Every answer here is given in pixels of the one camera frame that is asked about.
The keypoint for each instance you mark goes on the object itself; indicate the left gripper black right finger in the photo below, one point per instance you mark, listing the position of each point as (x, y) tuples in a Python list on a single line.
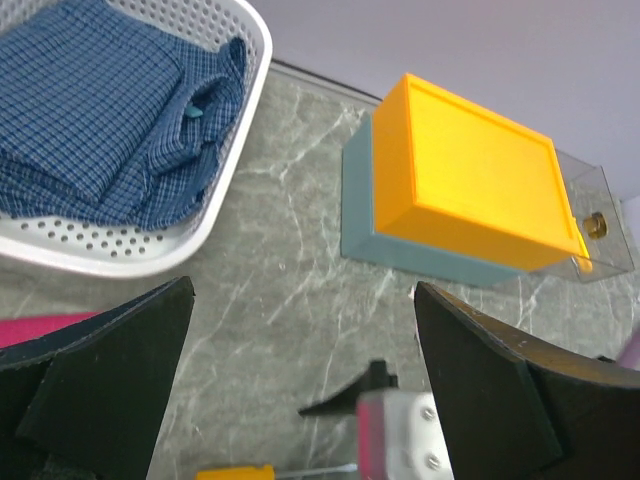
[(513, 406)]

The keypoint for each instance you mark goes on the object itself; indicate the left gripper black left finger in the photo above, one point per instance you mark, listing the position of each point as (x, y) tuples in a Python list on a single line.
[(97, 403)]

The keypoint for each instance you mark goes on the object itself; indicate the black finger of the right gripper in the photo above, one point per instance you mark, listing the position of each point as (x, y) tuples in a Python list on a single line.
[(344, 402)]

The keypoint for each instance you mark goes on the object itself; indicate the yellow screwdriver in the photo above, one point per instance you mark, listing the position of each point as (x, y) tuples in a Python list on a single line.
[(268, 472)]

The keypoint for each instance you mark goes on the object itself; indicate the clear plastic drawer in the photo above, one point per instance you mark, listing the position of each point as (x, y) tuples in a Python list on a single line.
[(604, 249)]

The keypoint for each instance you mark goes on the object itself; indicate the orange grey drawer box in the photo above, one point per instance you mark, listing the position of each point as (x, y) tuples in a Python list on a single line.
[(437, 185)]

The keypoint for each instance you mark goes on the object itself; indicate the pink folded cloth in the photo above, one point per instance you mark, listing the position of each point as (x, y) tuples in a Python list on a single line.
[(50, 330)]

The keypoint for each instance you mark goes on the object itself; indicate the white plastic basket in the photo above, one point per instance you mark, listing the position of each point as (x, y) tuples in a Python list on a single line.
[(127, 252)]

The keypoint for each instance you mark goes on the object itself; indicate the blue cloth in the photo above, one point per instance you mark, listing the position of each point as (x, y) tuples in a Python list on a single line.
[(108, 120)]

